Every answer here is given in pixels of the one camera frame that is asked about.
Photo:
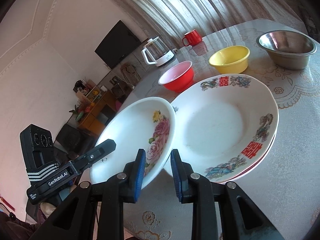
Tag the yellow plastic bowl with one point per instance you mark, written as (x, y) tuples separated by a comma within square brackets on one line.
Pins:
[(230, 60)]

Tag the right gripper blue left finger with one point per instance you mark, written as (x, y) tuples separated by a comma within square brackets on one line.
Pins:
[(135, 174)]

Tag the wooden chair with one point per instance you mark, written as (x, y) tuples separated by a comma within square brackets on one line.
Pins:
[(130, 74)]

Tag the white plate red characters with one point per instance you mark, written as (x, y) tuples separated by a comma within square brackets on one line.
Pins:
[(225, 125)]

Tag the stainless steel bowl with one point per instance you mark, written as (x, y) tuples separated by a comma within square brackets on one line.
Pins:
[(287, 49)]

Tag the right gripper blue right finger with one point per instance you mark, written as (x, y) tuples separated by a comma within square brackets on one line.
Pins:
[(181, 172)]

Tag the white glass electric kettle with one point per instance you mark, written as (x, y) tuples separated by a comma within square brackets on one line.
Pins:
[(156, 52)]

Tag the wooden sideboard cabinet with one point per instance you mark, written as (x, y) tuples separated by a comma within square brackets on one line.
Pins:
[(92, 100)]

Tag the black wall television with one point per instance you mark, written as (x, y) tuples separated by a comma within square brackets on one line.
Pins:
[(119, 42)]

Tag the red plastic bowl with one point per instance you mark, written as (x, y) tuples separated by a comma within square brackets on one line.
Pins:
[(179, 77)]

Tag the red mug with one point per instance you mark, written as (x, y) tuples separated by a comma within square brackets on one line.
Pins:
[(191, 38)]

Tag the white rose pattern plate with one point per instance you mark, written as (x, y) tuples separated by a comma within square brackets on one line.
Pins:
[(147, 124)]

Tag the beige window curtain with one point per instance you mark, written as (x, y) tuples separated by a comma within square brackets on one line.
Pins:
[(171, 19)]

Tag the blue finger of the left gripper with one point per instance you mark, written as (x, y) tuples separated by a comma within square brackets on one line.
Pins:
[(97, 153)]

